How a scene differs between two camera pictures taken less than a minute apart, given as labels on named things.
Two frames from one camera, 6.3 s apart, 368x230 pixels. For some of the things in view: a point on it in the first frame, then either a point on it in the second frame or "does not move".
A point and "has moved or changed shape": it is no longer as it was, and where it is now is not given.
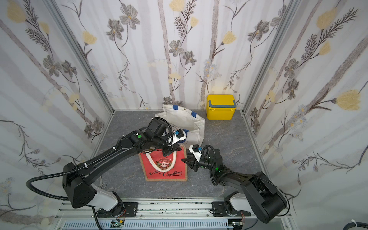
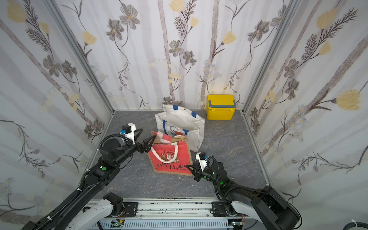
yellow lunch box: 221,107 does not move
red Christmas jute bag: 157,167 has moved or changed shape
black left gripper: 171,149 to 145,148
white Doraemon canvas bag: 183,119 does not move
